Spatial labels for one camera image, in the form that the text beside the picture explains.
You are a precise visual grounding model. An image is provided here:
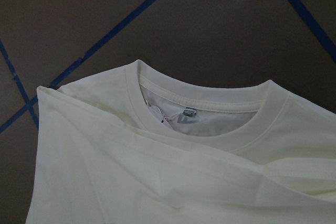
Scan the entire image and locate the cream long-sleeve printed shirt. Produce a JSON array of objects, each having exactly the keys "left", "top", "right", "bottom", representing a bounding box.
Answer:
[{"left": 26, "top": 60, "right": 335, "bottom": 223}]

